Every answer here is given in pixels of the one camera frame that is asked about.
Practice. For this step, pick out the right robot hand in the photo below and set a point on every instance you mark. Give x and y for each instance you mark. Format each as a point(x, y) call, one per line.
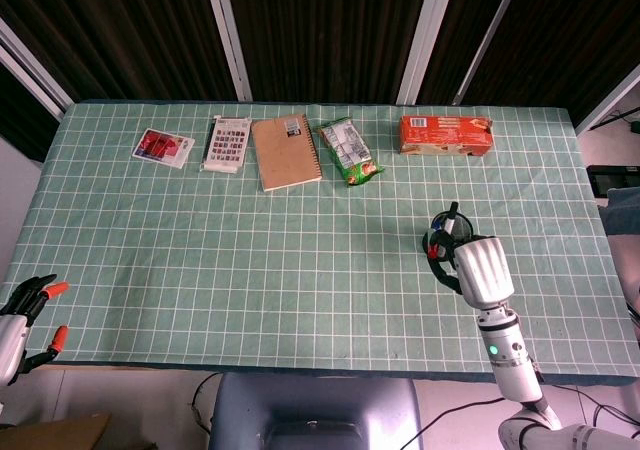
point(485, 275)

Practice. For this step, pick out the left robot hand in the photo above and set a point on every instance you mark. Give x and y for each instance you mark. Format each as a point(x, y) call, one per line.
point(15, 335)

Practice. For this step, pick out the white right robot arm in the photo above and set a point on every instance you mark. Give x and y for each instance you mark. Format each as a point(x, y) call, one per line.
point(510, 365)

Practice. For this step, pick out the red marker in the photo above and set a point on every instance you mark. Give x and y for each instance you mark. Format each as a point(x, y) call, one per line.
point(434, 251)

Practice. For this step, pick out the blue marker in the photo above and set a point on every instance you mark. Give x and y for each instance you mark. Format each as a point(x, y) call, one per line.
point(439, 227)

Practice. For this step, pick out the brown cardboard box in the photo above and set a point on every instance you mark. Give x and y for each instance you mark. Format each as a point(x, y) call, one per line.
point(50, 435)

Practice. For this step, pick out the orange cardboard box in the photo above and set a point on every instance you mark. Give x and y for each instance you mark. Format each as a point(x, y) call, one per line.
point(440, 132)

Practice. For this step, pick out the grey-blue padded seat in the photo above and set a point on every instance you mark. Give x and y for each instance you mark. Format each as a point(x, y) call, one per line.
point(625, 215)

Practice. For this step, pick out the black box device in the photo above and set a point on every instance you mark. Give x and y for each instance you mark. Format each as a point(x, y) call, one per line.
point(612, 180)

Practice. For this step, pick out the green snack bag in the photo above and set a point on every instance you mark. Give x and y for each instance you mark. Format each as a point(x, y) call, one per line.
point(345, 145)

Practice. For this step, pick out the blue-grey robot torso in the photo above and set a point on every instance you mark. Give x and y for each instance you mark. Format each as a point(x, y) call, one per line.
point(310, 405)

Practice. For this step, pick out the brown spiral notebook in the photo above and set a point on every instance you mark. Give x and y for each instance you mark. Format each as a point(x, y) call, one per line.
point(285, 155)

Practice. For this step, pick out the green checked tablecloth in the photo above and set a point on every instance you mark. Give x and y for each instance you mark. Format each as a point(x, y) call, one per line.
point(250, 270)

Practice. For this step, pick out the red printed card booklet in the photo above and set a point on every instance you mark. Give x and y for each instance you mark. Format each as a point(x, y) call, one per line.
point(160, 145)

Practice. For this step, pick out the dark slatted screen panel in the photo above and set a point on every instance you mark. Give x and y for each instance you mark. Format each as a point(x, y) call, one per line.
point(325, 30)
point(560, 30)
point(125, 30)

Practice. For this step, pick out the sticker sheet package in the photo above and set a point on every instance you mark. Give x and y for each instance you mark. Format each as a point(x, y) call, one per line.
point(227, 142)

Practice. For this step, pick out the white partition frame post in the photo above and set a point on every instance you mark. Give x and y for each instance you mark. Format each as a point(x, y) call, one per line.
point(227, 35)
point(421, 35)
point(35, 75)
point(610, 102)

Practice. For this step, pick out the thin white frame bar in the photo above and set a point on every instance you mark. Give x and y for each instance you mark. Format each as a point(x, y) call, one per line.
point(487, 35)

